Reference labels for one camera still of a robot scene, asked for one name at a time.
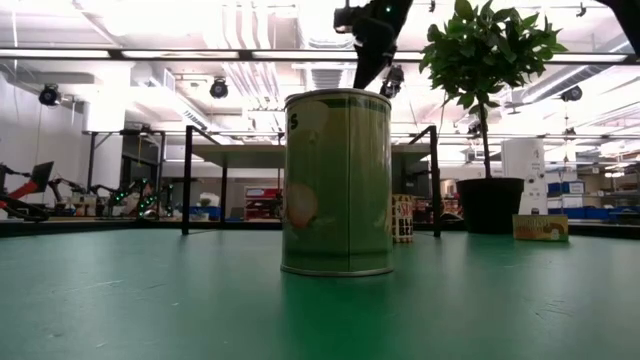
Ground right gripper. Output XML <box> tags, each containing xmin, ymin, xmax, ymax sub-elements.
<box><xmin>333</xmin><ymin>0</ymin><xmax>415</xmax><ymax>97</ymax></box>

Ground tall green label can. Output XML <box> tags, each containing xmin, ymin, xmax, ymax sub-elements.
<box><xmin>280</xmin><ymin>88</ymin><xmax>395</xmax><ymax>278</ymax></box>

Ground patterned black beans can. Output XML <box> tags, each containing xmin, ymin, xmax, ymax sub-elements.
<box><xmin>391</xmin><ymin>193</ymin><xmax>415</xmax><ymax>245</ymax></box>

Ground short mushroom can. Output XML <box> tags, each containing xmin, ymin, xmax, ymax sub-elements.
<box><xmin>512</xmin><ymin>214</ymin><xmax>570</xmax><ymax>243</ymax></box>

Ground green leafy plant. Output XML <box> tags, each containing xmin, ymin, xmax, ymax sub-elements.
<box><xmin>418</xmin><ymin>0</ymin><xmax>569</xmax><ymax>180</ymax></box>

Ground black ceiling spotlight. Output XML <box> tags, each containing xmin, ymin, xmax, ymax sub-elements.
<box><xmin>559</xmin><ymin>84</ymin><xmax>584</xmax><ymax>103</ymax></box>
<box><xmin>38</xmin><ymin>83</ymin><xmax>62</xmax><ymax>107</ymax></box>
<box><xmin>208</xmin><ymin>77</ymin><xmax>230</xmax><ymax>100</ymax></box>

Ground black plant pot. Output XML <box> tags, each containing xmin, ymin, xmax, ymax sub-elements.
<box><xmin>455</xmin><ymin>177</ymin><xmax>526</xmax><ymax>235</ymax></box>

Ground white cylindrical appliance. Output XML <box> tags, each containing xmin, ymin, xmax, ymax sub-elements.
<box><xmin>501</xmin><ymin>138</ymin><xmax>547</xmax><ymax>216</ymax></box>

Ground red storage rack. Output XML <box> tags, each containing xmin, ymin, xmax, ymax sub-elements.
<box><xmin>243</xmin><ymin>187</ymin><xmax>282</xmax><ymax>220</ymax></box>

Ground blue storage bins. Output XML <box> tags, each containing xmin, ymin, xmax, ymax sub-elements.
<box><xmin>547</xmin><ymin>180</ymin><xmax>640</xmax><ymax>221</ymax></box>

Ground background robot green lights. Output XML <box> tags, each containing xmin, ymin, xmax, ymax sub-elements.
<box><xmin>89</xmin><ymin>177</ymin><xmax>174</xmax><ymax>220</ymax></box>

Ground green table mat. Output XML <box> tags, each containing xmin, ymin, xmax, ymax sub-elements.
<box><xmin>0</xmin><ymin>228</ymin><xmax>640</xmax><ymax>360</ymax></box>

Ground red black background robot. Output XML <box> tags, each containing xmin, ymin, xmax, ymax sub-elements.
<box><xmin>0</xmin><ymin>160</ymin><xmax>55</xmax><ymax>222</ymax></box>

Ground wooden shelf black frame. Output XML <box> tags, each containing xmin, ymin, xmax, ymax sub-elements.
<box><xmin>181</xmin><ymin>124</ymin><xmax>442</xmax><ymax>239</ymax></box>

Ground black background frame table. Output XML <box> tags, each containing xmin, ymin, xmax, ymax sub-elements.
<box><xmin>82</xmin><ymin>128</ymin><xmax>167</xmax><ymax>219</ymax></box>

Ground black table frame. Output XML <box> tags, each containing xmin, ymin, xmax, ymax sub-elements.
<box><xmin>0</xmin><ymin>217</ymin><xmax>640</xmax><ymax>239</ymax></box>

